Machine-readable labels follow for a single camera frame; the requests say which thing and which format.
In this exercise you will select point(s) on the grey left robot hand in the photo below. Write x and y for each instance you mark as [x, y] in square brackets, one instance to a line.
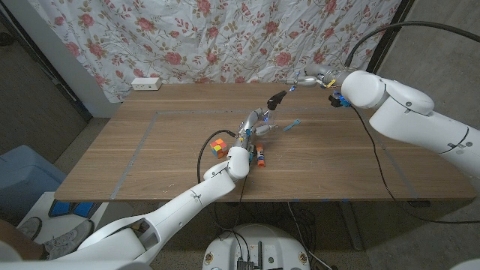
[253, 123]

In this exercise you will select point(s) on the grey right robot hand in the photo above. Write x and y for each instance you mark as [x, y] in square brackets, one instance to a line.
[322, 77]

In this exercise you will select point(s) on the clear spray bottle body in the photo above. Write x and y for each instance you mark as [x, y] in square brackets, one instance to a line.
[273, 122]

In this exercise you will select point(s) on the black spray trigger cap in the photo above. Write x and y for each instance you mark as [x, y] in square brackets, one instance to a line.
[275, 100]

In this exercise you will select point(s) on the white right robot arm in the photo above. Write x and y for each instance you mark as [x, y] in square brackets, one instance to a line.
[412, 120]

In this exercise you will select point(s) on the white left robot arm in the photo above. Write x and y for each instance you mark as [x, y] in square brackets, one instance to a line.
[180, 202]

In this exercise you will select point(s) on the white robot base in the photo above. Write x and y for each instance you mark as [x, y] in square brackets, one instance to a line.
[258, 243]

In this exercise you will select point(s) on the orange glue stick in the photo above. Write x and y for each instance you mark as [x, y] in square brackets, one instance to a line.
[261, 158]

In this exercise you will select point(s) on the small blue scissors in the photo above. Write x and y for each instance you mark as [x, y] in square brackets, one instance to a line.
[291, 125]

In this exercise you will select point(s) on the multicoloured Rubik's cube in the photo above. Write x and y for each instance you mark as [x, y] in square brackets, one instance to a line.
[218, 147]

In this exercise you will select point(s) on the black backdrop stand pole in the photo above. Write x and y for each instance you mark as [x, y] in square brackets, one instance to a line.
[386, 15]

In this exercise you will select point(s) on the white power strip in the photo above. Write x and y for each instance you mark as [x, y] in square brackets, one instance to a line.
[145, 83]

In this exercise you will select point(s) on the grey table leg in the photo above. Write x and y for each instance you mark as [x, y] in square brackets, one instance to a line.
[350, 225]

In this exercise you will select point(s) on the grey sneaker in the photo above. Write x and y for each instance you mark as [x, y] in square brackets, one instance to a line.
[63, 240]
[28, 228]

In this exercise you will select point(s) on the white platform with blue pads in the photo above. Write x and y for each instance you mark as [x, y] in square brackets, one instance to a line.
[41, 206]

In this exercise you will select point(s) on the white robot torso shell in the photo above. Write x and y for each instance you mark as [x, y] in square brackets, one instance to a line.
[75, 265]

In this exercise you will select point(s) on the blue plastic bin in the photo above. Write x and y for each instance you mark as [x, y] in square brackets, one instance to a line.
[26, 176]

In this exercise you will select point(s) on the person's brown limb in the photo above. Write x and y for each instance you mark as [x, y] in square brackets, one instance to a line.
[18, 243]

